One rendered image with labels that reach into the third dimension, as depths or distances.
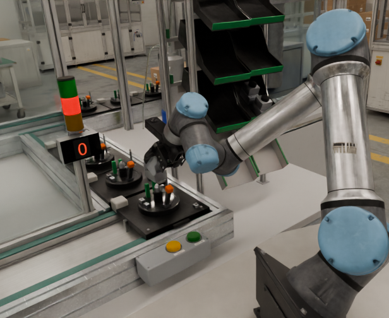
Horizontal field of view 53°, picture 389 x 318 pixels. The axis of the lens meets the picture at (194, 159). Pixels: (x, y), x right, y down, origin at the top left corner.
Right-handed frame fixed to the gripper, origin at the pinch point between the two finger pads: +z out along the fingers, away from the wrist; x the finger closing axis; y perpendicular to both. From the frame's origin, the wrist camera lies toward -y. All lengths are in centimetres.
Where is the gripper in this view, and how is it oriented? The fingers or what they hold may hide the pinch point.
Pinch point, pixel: (153, 163)
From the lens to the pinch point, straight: 125.9
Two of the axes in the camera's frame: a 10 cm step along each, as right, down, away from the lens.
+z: -3.5, 4.9, 8.0
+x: 8.0, -2.8, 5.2
